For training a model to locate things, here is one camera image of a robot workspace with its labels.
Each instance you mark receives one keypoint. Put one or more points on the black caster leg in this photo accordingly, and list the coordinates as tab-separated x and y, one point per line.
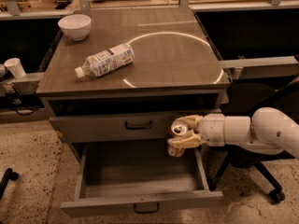
9	174

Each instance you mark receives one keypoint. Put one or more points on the grey middle drawer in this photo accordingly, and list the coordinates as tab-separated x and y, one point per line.
119	127

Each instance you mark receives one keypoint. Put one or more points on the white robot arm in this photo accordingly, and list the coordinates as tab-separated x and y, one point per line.
268	131

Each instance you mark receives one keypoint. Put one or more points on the grey drawer cabinet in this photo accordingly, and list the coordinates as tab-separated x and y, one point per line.
174	68

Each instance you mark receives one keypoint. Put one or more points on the white paper cup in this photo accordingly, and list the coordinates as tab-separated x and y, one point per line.
14	67

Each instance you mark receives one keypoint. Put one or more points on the grey open bottom drawer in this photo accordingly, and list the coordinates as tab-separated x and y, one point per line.
138	176

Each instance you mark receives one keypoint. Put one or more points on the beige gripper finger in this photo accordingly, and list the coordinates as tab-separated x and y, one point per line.
192	121
188	140

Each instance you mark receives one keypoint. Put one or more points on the black office chair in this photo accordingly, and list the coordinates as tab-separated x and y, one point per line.
239	157

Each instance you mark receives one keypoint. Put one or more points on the white ceramic bowl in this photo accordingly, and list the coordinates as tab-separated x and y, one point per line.
76	26

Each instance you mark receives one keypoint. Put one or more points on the clear plastic water bottle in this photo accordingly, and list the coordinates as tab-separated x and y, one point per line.
106	61

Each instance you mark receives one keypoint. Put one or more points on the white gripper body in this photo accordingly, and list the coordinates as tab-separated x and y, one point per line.
212	129

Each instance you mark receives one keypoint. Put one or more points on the orange soda can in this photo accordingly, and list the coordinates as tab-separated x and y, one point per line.
177	129

